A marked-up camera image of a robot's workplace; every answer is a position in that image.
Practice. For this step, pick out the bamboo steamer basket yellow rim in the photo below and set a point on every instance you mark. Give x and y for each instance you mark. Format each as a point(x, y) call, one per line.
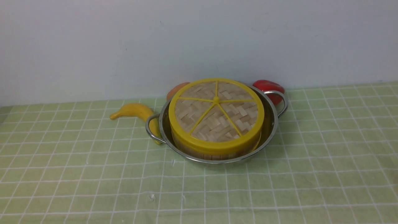
point(217, 142)

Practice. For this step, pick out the yellow banana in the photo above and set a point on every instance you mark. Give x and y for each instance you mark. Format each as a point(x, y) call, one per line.
point(144, 113)

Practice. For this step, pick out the orange fruit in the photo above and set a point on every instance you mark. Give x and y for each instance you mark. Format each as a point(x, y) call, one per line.
point(175, 89)

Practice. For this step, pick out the red bell pepper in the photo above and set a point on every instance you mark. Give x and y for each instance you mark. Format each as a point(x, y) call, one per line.
point(266, 85)

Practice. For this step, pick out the stainless steel pot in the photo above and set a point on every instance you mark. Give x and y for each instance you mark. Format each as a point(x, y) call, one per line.
point(269, 128)

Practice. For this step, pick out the woven bamboo steamer lid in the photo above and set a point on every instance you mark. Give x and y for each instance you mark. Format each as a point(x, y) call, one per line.
point(215, 101)

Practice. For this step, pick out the green checkered tablecloth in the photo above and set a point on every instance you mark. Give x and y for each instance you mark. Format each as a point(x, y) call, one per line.
point(333, 159)

